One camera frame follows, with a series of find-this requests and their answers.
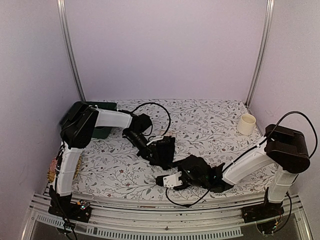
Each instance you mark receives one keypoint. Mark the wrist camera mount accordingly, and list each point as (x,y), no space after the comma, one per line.
(155,139)
(173,180)

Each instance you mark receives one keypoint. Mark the floral patterned table mat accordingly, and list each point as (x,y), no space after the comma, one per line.
(205,128)

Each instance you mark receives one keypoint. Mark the front aluminium rail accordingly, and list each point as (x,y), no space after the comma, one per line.
(123,219)

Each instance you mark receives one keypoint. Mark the left aluminium frame post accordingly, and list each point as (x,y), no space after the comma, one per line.
(61,7)

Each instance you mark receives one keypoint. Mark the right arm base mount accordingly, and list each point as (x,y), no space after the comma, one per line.
(261,211)

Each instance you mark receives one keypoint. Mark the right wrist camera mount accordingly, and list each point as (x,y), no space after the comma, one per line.
(173,180)

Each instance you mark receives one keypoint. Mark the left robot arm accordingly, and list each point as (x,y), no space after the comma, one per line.
(77,128)

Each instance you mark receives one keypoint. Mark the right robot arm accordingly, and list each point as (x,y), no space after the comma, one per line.
(281,145)

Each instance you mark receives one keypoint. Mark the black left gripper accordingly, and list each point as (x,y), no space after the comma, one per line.
(146,152)

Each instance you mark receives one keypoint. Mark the cream plastic cup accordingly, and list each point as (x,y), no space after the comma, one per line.
(246,124)

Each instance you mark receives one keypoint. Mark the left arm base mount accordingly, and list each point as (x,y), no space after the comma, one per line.
(71,211)

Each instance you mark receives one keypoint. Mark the aluminium frame post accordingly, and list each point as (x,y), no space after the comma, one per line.
(61,7)
(261,53)

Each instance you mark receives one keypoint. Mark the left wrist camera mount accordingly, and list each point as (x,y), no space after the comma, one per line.
(155,139)

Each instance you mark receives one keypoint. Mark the dark green divided tray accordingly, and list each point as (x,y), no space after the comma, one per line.
(103,129)

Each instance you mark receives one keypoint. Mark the red patterned bowl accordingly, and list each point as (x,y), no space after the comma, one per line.
(52,167)

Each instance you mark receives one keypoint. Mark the right aluminium frame post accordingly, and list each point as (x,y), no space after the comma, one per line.
(261,53)

